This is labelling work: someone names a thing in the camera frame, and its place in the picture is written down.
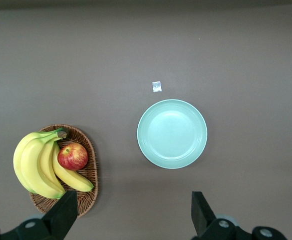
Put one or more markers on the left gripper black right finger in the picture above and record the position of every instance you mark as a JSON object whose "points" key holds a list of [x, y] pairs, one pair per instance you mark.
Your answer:
{"points": [[202, 217]]}

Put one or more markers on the light green round plate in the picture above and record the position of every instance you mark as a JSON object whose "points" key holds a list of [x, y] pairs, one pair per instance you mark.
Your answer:
{"points": [[172, 133]]}

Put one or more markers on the yellow banana bunch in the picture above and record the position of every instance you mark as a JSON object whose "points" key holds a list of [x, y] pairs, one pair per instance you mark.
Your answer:
{"points": [[30, 162]]}

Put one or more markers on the brown wicker basket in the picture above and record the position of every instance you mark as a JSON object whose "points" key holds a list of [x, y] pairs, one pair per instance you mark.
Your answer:
{"points": [[88, 198]]}

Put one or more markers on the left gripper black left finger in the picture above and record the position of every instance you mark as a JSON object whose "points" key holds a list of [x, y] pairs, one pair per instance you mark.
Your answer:
{"points": [[60, 215]]}

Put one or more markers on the small square tape mark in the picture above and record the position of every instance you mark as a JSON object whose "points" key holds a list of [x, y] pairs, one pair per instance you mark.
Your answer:
{"points": [[156, 86]]}

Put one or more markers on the red apple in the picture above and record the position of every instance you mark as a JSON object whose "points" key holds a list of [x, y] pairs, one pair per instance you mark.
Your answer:
{"points": [[73, 156]]}

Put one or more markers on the brown table cover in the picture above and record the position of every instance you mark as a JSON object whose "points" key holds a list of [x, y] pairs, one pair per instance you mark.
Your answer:
{"points": [[85, 62]]}

